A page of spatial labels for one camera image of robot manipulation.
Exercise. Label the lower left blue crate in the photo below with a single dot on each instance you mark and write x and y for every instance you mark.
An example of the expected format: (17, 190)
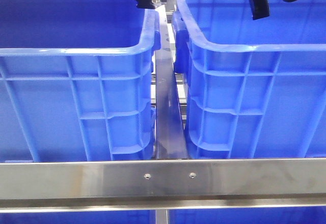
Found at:
(138, 216)

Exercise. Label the steel divider bar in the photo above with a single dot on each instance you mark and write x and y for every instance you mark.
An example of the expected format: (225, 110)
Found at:
(170, 141)

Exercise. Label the lower right blue crate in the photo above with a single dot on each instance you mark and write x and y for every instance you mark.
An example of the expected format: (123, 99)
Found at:
(250, 215)

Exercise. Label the left blue plastic crate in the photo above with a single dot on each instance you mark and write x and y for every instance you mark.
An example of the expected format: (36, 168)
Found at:
(76, 80)

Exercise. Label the blue plastic crate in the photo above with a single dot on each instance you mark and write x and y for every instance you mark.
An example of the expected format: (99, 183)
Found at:
(76, 80)
(255, 88)

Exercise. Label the right blue plastic crate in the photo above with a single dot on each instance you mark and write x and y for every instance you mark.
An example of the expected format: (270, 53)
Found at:
(255, 88)

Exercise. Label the stainless steel front rail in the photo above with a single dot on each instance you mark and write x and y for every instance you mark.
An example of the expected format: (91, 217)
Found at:
(161, 184)

